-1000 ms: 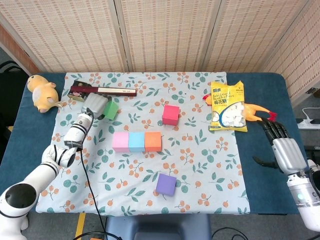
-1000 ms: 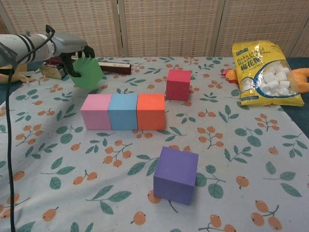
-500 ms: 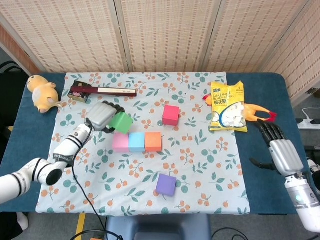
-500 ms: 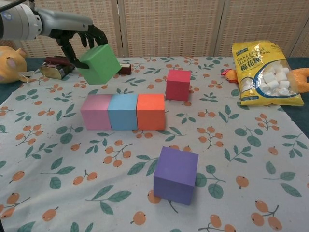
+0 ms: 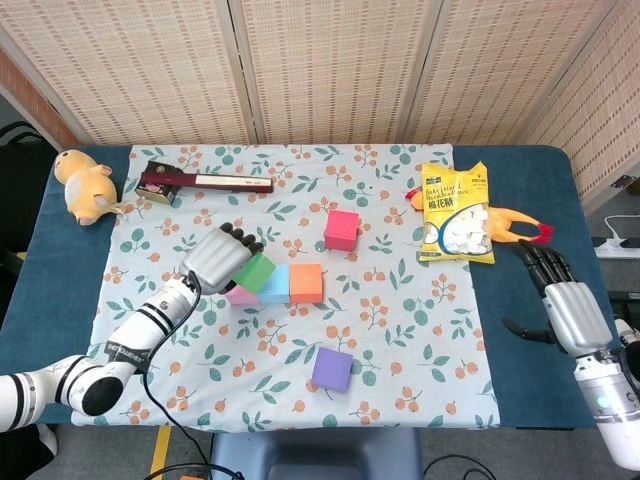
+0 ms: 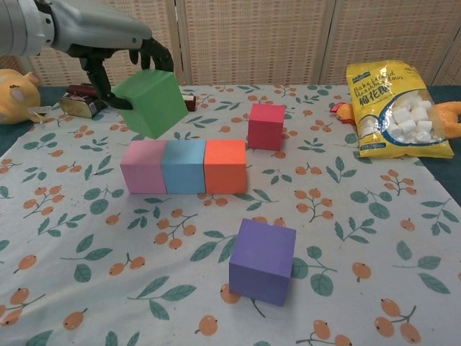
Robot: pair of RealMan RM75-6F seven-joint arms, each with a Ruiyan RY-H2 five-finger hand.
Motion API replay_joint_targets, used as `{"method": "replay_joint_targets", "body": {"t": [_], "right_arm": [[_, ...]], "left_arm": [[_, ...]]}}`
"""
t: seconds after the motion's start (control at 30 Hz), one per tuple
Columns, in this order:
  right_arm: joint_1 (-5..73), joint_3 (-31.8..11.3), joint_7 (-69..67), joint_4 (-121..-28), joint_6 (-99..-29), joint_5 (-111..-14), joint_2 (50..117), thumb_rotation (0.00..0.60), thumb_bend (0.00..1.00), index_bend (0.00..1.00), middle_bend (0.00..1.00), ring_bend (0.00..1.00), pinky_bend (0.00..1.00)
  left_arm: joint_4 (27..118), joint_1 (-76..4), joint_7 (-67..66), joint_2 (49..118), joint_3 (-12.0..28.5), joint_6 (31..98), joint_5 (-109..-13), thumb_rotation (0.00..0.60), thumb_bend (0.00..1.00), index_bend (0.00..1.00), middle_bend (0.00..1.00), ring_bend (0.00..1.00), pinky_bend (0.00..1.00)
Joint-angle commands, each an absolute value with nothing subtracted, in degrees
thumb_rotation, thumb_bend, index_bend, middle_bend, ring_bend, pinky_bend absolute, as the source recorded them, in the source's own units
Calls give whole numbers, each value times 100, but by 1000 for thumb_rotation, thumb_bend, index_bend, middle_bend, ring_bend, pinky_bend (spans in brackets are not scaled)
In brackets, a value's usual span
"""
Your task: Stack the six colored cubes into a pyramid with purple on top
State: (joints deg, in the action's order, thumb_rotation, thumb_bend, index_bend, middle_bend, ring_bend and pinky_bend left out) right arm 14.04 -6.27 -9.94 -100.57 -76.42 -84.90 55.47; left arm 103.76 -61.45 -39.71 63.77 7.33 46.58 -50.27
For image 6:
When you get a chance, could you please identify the red foam cube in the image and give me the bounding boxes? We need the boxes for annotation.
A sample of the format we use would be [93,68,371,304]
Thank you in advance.
[247,103,286,151]

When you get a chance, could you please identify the floral printed tablecloth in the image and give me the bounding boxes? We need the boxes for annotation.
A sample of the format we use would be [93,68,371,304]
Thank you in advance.
[0,84,461,346]

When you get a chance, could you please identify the purple foam cube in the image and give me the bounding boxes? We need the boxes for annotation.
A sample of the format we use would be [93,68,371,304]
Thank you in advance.
[228,218,297,307]

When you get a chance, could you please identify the yellow plush animal toy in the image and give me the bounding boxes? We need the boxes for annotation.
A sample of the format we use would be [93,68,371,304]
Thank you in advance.
[0,68,51,125]

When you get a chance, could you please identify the long dark red box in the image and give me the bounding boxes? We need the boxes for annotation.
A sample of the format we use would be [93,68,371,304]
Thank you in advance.
[68,83,197,112]

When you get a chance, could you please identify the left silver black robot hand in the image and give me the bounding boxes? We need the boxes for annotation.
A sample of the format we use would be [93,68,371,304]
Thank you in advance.
[42,0,175,111]

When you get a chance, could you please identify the green foam cube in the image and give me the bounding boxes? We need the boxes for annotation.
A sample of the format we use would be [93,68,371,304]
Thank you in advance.
[112,69,189,141]

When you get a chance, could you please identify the yellow rubber chicken toy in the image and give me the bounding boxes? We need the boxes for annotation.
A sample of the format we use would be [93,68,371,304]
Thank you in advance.
[330,100,461,140]

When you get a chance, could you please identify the light blue foam cube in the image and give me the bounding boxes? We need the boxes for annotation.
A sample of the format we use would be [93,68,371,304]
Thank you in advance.
[161,139,208,195]

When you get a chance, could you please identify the orange foam cube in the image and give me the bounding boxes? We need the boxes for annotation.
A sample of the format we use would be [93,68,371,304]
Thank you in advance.
[203,139,248,195]

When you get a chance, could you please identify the pink foam cube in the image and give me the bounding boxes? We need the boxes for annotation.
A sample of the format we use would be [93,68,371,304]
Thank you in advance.
[120,140,169,195]

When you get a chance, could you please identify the woven bamboo folding screen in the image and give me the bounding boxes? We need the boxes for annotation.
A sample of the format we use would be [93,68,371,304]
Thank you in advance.
[0,0,461,87]

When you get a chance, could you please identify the yellow marshmallow bag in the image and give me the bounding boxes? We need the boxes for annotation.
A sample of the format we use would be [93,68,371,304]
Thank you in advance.
[345,60,455,159]

